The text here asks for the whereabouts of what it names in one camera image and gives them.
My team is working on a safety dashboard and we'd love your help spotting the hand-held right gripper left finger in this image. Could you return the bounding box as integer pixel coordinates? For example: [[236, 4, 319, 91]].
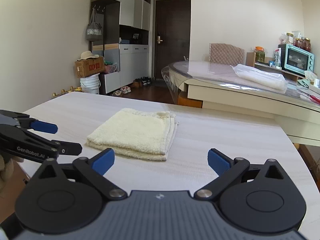
[[32, 148, 127, 201]]

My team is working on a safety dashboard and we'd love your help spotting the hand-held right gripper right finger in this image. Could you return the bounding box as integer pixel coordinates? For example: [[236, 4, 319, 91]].
[[193, 149, 288, 201]]

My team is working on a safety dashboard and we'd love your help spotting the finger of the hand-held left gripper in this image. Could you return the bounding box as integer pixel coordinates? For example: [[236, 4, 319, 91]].
[[0, 124, 83, 161], [0, 109, 59, 134]]

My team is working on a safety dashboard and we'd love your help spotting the cream yellow towel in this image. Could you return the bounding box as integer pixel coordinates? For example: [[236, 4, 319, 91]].
[[86, 108, 180, 162]]

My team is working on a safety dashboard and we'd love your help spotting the person's left hand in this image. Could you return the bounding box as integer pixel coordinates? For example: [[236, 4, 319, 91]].
[[0, 153, 15, 193]]

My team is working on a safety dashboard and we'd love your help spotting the group of gold-capped bottles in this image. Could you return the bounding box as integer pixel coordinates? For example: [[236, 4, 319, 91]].
[[51, 86, 82, 98]]

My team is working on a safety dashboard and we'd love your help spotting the white plastic bucket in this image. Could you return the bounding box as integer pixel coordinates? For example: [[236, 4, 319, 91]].
[[80, 74, 101, 95]]

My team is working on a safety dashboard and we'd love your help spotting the cream dining table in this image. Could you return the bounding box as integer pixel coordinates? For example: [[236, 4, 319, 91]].
[[162, 60, 320, 147]]

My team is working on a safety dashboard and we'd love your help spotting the wooden stool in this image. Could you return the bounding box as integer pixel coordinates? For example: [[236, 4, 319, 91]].
[[177, 91, 203, 108]]

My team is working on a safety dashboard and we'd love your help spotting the brown cardboard box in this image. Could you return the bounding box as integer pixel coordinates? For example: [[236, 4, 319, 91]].
[[75, 56, 105, 78]]

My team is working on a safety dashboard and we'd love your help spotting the straw hat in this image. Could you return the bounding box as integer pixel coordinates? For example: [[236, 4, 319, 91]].
[[77, 51, 100, 62]]

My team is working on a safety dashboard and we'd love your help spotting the pile of colourful bags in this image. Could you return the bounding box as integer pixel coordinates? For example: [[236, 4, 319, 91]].
[[104, 60, 118, 74]]

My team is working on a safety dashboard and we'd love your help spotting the clear bag with white contents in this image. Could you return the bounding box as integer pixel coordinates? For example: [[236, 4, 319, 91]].
[[232, 64, 287, 92]]

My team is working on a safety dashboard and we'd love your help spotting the clear plastic table cover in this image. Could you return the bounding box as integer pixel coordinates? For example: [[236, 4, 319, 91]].
[[162, 60, 320, 100]]

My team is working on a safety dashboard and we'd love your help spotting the grey hanging bag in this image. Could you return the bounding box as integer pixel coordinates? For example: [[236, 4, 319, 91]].
[[86, 9, 103, 42]]

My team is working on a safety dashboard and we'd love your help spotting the quilted beige chair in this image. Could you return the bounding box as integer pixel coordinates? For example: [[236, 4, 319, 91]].
[[209, 43, 246, 65]]

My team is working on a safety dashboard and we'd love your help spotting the wooden shelf riser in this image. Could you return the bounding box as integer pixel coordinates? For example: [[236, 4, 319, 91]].
[[254, 61, 307, 82]]

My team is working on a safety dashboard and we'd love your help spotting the green jar with orange lid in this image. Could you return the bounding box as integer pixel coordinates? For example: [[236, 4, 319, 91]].
[[254, 46, 265, 63]]

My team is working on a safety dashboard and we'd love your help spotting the red and white package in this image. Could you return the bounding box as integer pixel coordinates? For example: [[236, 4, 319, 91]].
[[273, 49, 282, 67]]

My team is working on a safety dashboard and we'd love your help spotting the tissue pack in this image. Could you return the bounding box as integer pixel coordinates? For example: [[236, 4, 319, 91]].
[[304, 70, 318, 84]]

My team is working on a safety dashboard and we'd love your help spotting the dark brown door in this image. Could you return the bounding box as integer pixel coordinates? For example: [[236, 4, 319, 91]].
[[154, 0, 192, 80]]

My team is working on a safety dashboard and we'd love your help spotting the teal toaster oven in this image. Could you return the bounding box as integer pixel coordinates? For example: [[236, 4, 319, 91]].
[[282, 44, 315, 77]]

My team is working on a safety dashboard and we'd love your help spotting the white and grey cabinet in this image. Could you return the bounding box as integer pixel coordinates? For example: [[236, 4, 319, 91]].
[[90, 0, 152, 95]]

